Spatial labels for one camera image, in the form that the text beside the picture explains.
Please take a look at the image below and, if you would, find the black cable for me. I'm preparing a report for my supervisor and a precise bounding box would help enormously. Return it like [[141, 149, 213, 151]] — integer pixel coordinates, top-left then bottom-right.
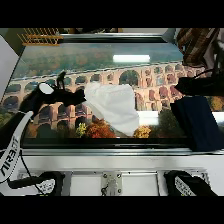
[[19, 149, 46, 196]]

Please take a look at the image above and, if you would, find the yellow wooden rack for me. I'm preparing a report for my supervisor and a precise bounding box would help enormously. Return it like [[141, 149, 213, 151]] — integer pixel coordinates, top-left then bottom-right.
[[17, 28, 65, 47]]

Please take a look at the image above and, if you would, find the white garment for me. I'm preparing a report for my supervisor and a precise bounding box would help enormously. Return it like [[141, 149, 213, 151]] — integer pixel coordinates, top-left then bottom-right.
[[82, 82, 141, 137]]

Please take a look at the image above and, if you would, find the brown checked shirt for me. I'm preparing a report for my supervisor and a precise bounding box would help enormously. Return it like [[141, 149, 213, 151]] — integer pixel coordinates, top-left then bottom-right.
[[176, 28, 224, 69]]

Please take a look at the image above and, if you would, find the dark blue garment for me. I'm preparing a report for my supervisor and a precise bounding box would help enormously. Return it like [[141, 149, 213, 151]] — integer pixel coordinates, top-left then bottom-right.
[[170, 95, 224, 153]]

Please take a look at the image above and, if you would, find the silver frame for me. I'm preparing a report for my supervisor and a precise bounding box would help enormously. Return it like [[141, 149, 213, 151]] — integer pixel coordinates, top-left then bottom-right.
[[15, 147, 224, 197]]

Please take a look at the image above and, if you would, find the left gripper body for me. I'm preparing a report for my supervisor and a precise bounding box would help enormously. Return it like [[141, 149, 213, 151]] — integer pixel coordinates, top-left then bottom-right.
[[54, 87, 87, 106]]

